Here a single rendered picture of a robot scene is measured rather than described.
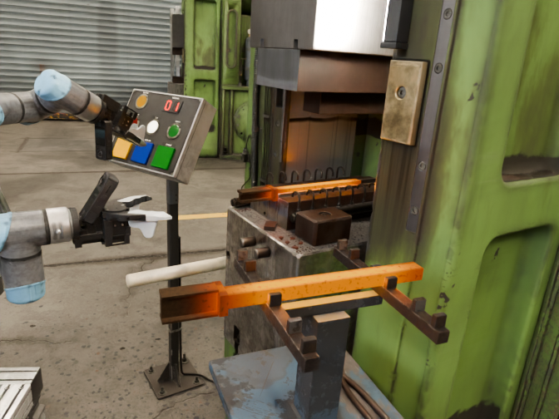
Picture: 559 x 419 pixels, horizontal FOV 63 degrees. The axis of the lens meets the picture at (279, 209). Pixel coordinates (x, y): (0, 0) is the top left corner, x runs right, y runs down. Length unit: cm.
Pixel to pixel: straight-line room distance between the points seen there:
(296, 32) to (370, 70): 24
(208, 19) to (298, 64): 504
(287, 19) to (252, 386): 82
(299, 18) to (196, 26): 501
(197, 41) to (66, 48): 350
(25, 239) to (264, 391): 56
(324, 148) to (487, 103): 71
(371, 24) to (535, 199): 55
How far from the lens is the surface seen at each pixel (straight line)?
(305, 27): 111
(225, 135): 612
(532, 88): 117
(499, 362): 149
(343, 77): 120
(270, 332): 126
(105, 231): 106
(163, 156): 155
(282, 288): 71
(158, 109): 166
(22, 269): 106
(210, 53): 611
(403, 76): 103
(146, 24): 913
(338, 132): 156
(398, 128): 103
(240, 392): 94
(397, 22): 104
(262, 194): 121
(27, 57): 912
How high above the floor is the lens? 135
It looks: 19 degrees down
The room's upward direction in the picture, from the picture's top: 4 degrees clockwise
